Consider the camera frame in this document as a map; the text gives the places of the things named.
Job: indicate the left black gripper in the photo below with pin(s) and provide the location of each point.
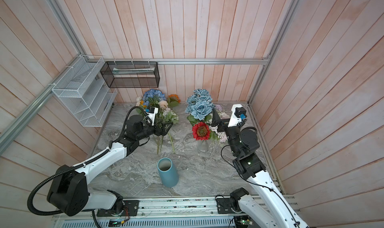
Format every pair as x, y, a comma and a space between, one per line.
163, 132

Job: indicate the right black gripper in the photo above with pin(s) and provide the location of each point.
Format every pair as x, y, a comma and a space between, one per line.
218, 121

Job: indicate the pink white hydrangea bouquet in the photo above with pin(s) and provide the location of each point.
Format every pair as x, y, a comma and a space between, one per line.
217, 132

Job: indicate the red sunflower stem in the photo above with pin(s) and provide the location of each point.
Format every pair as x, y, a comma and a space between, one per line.
201, 131

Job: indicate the teal blue rose bouquet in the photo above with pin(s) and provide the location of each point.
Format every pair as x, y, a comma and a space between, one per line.
200, 107

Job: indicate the blue hydrangea mixed bouquet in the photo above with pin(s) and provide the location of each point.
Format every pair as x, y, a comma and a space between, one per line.
154, 98

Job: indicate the teal ceramic vase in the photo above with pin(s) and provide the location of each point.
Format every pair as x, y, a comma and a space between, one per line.
168, 172

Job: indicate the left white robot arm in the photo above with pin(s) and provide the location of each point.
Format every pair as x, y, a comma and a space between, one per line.
69, 191

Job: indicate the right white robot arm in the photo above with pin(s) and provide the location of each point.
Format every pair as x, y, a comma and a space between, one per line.
243, 142

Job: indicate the orange flower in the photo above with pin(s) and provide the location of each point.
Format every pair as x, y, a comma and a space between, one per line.
173, 100

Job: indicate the black mesh basket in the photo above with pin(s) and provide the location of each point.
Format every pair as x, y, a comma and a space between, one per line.
131, 74

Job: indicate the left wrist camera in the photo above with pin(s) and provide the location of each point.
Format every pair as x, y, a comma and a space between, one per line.
151, 113

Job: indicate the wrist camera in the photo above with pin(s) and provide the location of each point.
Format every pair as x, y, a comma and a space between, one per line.
238, 116
151, 113

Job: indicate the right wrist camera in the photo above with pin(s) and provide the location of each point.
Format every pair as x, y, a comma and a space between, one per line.
238, 116

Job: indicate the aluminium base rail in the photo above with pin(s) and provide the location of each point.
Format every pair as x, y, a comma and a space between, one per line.
173, 207

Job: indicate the white wire mesh shelf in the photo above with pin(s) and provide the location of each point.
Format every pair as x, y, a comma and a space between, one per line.
84, 92

